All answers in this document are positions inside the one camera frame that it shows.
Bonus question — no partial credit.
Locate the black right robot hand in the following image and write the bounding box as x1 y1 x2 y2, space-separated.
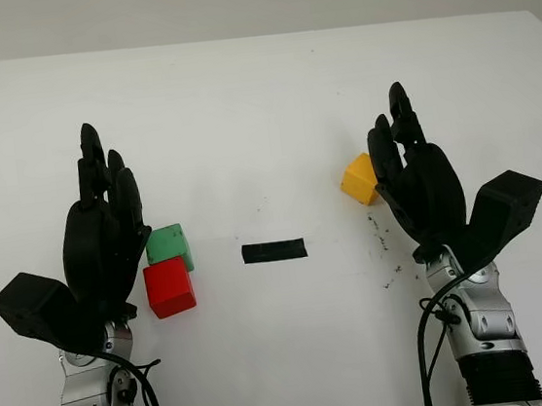
359 74 474 261

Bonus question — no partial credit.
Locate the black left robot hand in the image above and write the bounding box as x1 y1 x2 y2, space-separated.
46 115 163 330

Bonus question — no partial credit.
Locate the yellow wooden block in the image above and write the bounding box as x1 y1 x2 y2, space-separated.
336 151 383 211

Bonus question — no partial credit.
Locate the green wooden block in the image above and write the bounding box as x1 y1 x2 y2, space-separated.
142 221 197 277

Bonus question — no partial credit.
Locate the red wooden block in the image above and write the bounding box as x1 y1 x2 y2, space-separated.
140 254 199 322

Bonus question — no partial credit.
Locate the black tape strip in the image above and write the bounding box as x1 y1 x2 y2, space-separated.
239 236 310 267

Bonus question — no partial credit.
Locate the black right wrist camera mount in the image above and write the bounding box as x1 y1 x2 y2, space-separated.
444 166 542 286

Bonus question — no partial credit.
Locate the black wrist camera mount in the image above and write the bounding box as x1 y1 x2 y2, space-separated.
0 263 106 363
444 166 542 286

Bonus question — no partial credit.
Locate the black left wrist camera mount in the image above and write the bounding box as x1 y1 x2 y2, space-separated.
0 263 106 363

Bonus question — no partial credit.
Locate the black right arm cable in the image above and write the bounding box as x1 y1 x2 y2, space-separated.
408 269 477 406

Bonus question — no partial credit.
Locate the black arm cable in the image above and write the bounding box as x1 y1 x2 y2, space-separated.
104 347 166 406
408 269 477 406

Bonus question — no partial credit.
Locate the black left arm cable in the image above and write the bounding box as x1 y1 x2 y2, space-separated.
104 347 166 406

